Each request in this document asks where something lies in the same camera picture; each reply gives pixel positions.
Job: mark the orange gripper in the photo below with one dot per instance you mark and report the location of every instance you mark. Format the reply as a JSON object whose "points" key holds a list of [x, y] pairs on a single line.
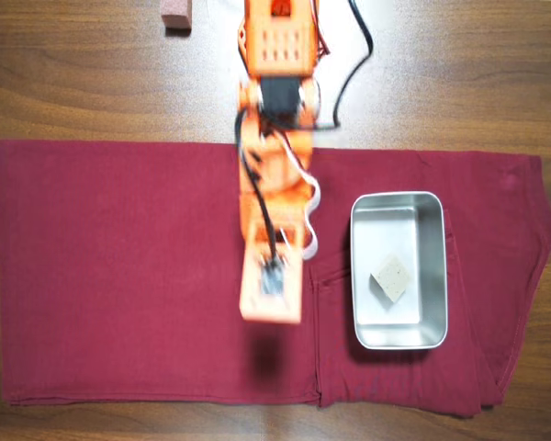
{"points": [[257, 208]]}

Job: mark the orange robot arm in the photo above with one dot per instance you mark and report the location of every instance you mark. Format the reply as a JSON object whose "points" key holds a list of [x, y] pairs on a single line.
{"points": [[277, 46]]}

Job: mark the beige speckled cube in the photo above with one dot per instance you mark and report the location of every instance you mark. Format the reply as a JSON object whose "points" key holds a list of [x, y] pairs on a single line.
{"points": [[392, 278]]}

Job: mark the stainless steel rectangular tray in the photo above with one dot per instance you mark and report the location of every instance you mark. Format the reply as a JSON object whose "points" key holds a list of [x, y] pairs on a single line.
{"points": [[434, 275]]}

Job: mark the dark red fabric trousers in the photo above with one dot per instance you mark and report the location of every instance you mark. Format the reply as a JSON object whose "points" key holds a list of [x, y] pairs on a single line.
{"points": [[119, 275]]}

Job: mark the pink sponge block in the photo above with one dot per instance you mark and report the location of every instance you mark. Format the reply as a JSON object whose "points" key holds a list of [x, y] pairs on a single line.
{"points": [[176, 16]]}

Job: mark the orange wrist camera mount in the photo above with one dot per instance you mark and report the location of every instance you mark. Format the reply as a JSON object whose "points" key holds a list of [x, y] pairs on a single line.
{"points": [[252, 298]]}

